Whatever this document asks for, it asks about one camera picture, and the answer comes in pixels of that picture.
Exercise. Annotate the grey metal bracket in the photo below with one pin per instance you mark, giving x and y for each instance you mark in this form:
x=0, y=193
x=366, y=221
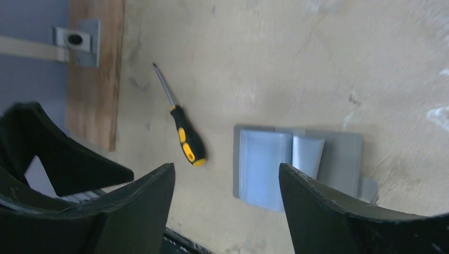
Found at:
x=84, y=41

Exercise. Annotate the wooden board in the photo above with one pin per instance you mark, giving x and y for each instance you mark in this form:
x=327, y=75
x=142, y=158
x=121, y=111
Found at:
x=93, y=93

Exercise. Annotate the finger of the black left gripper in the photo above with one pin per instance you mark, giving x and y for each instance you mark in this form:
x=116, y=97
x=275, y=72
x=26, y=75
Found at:
x=27, y=132

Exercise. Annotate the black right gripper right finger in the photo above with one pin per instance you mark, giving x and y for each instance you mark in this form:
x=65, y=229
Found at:
x=324, y=220

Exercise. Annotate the black yellow handled screwdriver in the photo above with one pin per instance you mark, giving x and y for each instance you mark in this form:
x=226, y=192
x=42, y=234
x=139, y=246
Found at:
x=190, y=142

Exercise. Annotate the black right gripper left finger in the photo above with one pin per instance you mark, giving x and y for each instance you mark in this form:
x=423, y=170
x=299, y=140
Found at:
x=130, y=219

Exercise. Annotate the grey leather card holder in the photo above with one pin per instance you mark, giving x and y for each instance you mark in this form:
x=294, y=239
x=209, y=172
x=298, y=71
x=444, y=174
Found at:
x=330, y=157

